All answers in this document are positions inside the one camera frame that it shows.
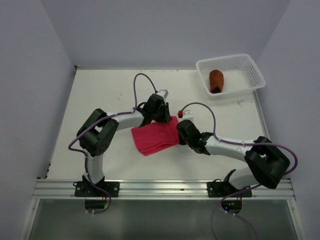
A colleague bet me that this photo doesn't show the pink towel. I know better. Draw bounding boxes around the pink towel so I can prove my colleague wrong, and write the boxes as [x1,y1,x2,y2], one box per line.
[131,116,179,156]

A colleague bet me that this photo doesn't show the brown towel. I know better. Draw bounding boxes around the brown towel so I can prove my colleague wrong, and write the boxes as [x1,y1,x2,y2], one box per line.
[209,69,224,94]

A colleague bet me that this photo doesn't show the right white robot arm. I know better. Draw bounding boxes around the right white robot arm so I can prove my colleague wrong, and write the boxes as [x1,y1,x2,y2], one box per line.
[176,119,291,197]

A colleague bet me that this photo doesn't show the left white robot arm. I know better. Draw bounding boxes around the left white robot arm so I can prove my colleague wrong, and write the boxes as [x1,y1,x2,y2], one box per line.
[75,90,171,197]

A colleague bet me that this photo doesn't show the white plastic basket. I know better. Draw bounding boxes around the white plastic basket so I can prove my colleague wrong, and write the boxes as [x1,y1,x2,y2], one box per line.
[195,53,266,100]

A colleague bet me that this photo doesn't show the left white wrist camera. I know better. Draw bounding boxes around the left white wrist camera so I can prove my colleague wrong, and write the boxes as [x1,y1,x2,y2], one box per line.
[156,89,169,99]

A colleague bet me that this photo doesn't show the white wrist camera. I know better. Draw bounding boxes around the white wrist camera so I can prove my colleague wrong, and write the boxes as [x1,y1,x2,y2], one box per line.
[156,89,169,99]
[182,111,194,122]

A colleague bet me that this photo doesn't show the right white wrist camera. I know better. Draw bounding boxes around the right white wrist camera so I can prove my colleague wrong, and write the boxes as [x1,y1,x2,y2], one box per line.
[182,111,194,122]

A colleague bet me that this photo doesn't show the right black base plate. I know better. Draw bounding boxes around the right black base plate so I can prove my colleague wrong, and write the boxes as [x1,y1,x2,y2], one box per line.
[206,180,240,198]

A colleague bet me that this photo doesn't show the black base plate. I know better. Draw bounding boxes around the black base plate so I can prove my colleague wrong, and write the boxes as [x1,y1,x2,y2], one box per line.
[72,180,120,198]
[206,180,240,198]

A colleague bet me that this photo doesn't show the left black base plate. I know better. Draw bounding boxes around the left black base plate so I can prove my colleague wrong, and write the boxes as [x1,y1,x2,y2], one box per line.
[72,180,120,198]

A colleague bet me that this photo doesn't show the aluminium mounting rail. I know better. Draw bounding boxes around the aluminium mounting rail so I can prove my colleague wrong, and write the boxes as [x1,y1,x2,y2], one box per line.
[32,179,295,200]

